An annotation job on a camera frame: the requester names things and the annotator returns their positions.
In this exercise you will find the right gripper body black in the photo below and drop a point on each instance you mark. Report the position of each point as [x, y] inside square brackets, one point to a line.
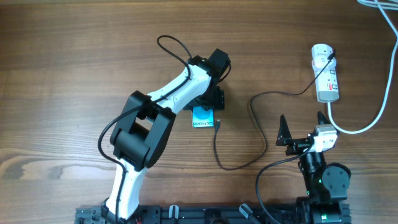
[297, 146]

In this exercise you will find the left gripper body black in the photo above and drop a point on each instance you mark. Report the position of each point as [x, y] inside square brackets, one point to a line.
[210, 99]

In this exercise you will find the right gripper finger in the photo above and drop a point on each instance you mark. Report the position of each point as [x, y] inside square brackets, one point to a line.
[284, 137]
[322, 119]

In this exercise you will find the smartphone with cyan screen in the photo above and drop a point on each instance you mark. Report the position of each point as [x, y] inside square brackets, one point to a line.
[202, 118]

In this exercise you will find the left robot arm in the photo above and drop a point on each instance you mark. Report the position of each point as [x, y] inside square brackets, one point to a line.
[141, 132]

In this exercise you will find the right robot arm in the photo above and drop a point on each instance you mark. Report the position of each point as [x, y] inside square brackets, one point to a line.
[326, 184]

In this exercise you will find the white power strip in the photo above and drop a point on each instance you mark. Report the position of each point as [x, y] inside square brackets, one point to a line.
[324, 67]

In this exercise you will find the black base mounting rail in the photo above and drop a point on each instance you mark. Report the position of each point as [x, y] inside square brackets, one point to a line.
[282, 213]

